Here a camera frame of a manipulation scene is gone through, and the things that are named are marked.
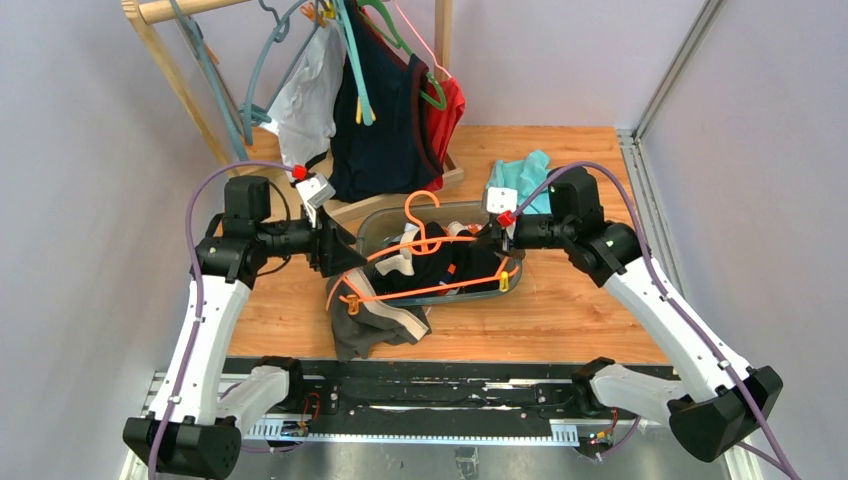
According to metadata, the dark grey cream-band underwear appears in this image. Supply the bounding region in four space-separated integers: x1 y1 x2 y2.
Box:
326 275 431 362

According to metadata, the teal clip hanger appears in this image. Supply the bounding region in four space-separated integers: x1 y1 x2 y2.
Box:
317 1 377 127

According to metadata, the grey-blue clip hanger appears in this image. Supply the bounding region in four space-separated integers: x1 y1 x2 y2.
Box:
169 0 248 162

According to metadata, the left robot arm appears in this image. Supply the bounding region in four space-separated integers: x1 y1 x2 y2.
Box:
123 174 365 479

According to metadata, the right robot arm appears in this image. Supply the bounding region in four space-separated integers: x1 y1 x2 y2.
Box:
478 162 783 462

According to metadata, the black underwear in basket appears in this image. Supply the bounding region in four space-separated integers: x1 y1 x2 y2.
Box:
451 230 502 294

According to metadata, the orange white underwear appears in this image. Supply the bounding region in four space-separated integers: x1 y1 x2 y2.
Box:
444 221 483 237

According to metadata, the white grey underwear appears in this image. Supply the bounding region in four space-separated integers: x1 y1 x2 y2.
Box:
259 26 345 167

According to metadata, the grey-blue hanger on rack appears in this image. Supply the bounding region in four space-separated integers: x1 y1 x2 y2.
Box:
239 0 326 147

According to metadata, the pink thin hanger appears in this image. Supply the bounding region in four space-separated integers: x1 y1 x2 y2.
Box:
389 0 454 80

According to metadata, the green hanger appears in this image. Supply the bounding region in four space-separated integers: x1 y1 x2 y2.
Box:
356 0 447 111

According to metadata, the teal cloth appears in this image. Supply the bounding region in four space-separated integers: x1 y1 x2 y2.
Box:
482 150 550 212

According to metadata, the dark navy tank top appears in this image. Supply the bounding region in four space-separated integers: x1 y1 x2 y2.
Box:
329 1 443 203

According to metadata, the red garment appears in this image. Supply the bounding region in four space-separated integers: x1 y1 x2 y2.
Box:
420 77 466 191

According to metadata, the wooden clothes rack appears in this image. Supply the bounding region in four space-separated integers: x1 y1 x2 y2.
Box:
120 0 466 227

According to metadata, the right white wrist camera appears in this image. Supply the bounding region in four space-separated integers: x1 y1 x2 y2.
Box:
482 186 518 215

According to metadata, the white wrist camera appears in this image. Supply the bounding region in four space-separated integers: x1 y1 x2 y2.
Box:
295 173 336 227
482 186 518 215

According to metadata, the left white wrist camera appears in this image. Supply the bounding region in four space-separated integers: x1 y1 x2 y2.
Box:
295 173 336 227

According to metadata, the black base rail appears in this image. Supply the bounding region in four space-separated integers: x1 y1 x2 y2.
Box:
211 356 710 458

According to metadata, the aluminium frame rail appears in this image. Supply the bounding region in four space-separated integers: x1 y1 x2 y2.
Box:
616 0 747 480

